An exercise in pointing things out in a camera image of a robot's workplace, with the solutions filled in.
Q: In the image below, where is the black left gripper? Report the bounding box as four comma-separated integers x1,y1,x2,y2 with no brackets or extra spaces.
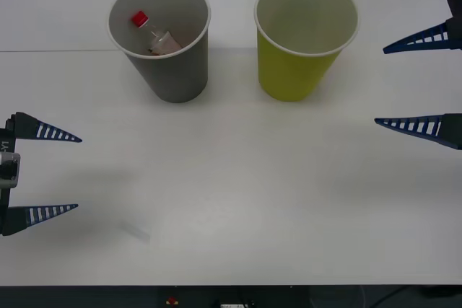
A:
0,112,84,237

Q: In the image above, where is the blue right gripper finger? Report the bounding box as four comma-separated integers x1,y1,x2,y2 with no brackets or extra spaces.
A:
373,113,462,151
382,17,462,55

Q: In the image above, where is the clear bottle with red cap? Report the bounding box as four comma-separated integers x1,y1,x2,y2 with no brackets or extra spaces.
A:
131,10,183,58

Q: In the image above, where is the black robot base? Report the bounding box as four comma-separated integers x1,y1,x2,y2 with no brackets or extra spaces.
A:
158,285,311,308

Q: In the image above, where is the yellow-green plastic waste bin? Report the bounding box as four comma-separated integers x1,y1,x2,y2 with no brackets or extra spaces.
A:
253,0,359,102

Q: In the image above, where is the grey plastic waste bin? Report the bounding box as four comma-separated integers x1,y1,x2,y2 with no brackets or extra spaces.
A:
107,0,212,104

